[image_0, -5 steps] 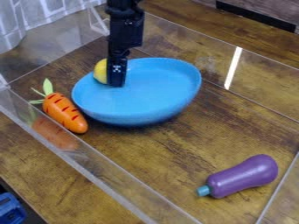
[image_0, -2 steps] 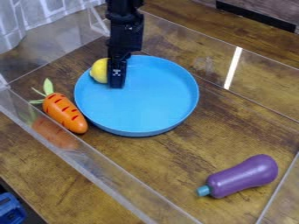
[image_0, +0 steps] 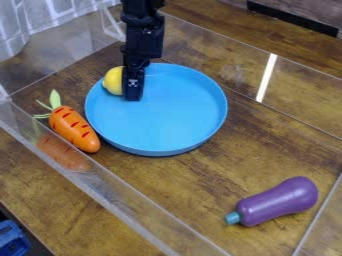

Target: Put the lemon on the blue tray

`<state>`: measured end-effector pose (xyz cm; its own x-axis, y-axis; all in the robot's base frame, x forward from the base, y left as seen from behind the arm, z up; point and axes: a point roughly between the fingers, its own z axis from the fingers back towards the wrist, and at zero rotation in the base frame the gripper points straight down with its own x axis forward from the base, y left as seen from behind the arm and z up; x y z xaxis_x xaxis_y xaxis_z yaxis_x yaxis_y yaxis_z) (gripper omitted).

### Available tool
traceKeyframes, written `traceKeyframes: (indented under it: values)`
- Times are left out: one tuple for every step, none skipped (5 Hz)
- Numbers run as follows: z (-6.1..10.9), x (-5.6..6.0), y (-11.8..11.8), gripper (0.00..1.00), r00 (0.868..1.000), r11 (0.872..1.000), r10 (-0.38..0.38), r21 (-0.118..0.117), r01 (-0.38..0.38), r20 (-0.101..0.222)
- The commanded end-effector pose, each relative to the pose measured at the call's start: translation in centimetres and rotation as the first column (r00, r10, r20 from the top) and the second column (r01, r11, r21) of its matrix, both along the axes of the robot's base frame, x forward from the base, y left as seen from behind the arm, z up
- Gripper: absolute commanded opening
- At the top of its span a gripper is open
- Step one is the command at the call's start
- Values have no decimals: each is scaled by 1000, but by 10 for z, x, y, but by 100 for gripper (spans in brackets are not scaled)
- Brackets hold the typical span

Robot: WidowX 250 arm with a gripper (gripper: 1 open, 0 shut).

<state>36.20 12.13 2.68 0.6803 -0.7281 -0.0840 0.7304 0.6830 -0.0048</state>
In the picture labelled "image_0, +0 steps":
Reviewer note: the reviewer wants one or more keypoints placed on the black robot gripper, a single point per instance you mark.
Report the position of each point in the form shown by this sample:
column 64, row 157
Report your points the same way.
column 144, row 34

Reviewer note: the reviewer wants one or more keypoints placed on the clear acrylic corner bracket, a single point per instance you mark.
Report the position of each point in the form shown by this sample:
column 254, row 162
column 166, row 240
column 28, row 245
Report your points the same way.
column 109, row 25

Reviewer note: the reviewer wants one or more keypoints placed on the blue plastic crate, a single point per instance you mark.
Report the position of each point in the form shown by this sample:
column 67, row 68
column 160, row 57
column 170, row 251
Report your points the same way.
column 13, row 241

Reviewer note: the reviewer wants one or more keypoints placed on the blue round tray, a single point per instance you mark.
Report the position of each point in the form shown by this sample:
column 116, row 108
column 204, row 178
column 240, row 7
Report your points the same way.
column 178, row 115

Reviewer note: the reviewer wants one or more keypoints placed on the purple toy eggplant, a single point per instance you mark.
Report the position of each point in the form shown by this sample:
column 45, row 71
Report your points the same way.
column 290, row 197

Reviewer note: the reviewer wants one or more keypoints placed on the orange toy carrot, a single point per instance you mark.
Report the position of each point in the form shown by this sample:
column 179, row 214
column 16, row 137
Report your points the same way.
column 68, row 124

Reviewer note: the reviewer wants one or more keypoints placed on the clear acrylic barrier wall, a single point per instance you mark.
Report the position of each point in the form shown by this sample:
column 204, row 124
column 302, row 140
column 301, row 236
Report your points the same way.
column 114, row 204

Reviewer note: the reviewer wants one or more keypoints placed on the yellow toy lemon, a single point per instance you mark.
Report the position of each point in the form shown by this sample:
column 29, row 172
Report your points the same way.
column 112, row 81

